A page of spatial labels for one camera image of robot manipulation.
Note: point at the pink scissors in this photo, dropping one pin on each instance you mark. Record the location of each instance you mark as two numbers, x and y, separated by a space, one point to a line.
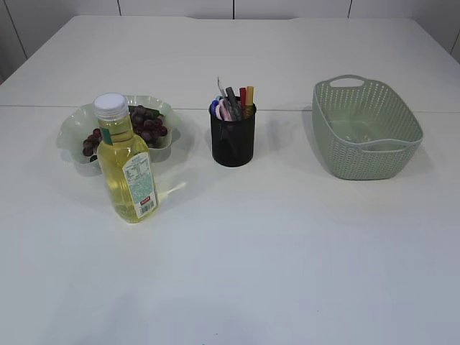
223 110

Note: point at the blue scissors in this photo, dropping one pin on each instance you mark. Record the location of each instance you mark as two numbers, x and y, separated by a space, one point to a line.
214 104

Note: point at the silver glitter pen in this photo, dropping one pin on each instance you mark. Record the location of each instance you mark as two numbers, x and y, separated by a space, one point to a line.
235 107

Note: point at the gold glitter pen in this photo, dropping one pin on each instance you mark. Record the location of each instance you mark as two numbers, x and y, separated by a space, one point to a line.
249 101

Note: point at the red glitter pen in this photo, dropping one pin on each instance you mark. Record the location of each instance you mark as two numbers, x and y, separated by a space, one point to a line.
242 95

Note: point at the clear plastic ruler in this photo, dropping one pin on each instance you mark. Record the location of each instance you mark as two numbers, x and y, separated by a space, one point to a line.
221 88

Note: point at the red artificial grape bunch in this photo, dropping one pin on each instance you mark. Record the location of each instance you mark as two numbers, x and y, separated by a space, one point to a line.
147 123

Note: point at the yellow oil bottle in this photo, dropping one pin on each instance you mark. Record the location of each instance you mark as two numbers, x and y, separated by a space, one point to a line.
124 159

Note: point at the clear plastic sheet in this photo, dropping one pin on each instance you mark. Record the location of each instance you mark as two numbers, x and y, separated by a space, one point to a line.
360 133

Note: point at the black mesh pen holder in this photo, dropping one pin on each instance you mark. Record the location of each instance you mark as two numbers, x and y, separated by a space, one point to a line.
232 142

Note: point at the green woven plastic basket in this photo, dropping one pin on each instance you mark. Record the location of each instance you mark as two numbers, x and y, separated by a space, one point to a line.
376 104

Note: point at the pale green wavy plate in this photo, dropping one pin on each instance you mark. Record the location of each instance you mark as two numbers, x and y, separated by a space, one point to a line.
81 123

